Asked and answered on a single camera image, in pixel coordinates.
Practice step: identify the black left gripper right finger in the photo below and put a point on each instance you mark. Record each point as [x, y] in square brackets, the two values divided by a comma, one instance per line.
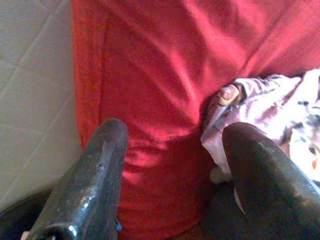
[270, 187]

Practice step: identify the white quilted mattress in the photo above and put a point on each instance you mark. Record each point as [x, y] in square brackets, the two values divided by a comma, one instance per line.
[32, 87]

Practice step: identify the large red cushion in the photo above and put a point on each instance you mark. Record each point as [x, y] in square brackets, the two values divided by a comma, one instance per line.
[162, 62]

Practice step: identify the pink bear print blanket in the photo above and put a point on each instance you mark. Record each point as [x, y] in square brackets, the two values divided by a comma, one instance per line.
[275, 105]

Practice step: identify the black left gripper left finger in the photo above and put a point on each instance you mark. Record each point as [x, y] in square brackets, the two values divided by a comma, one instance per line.
[87, 187]

